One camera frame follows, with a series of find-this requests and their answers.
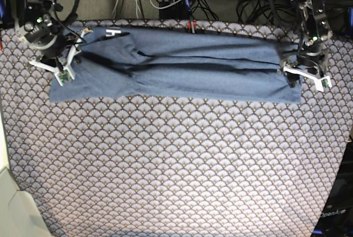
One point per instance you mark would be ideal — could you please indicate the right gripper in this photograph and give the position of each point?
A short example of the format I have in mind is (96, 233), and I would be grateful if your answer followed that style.
(58, 59)

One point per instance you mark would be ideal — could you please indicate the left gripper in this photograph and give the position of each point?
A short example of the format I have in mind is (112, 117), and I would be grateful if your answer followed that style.
(307, 66)

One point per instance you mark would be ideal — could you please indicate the blue T-shirt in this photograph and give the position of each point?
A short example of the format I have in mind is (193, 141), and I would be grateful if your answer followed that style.
(125, 61)

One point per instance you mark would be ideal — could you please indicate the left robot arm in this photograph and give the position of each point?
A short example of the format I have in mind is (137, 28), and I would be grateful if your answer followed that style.
(311, 23)

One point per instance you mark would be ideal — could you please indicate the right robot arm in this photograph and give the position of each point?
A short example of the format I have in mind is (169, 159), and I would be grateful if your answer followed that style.
(39, 27)

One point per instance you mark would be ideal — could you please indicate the red table clamp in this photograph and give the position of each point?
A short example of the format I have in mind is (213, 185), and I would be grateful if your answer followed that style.
(191, 27)

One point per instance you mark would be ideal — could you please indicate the black OpenArm box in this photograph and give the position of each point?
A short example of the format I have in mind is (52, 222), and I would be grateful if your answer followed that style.
(336, 218)

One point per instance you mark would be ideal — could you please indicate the fan-patterned tablecloth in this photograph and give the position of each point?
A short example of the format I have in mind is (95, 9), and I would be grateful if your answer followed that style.
(165, 166)

